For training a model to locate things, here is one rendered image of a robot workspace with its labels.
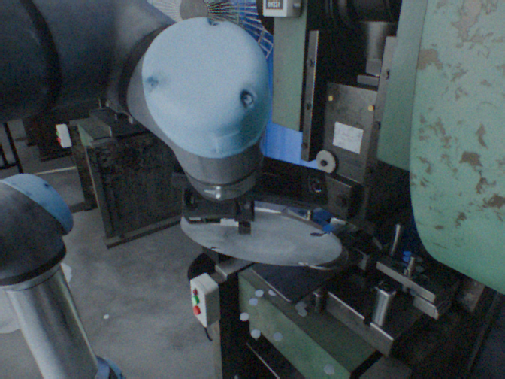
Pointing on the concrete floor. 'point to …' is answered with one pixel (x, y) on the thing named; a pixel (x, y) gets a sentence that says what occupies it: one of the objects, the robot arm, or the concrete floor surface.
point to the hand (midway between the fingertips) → (247, 213)
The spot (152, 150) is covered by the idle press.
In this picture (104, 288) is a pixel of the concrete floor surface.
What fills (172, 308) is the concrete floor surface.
